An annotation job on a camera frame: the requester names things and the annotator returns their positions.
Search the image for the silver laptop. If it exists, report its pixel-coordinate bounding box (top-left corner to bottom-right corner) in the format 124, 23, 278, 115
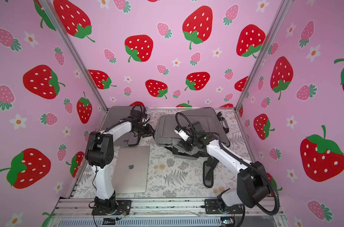
112, 146, 150, 194

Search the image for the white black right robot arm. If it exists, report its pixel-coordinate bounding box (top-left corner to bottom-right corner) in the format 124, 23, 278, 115
175, 112, 280, 216

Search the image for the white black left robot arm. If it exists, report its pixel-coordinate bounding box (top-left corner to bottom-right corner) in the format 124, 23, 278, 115
85, 104, 155, 214

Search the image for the dark grey laptop sleeve left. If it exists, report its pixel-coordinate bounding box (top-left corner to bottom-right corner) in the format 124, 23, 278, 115
102, 104, 147, 147

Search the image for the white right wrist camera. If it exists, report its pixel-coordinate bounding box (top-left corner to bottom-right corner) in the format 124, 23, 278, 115
174, 127, 189, 141

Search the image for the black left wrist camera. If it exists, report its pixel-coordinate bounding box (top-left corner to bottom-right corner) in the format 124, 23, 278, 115
130, 110, 145, 122

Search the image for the dark grey laptop sleeve with handle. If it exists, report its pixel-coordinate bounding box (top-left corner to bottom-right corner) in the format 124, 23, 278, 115
183, 107, 230, 134

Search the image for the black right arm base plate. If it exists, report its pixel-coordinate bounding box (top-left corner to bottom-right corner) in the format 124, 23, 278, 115
203, 199, 243, 214

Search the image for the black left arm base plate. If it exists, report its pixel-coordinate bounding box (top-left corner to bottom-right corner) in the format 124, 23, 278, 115
92, 200, 132, 216

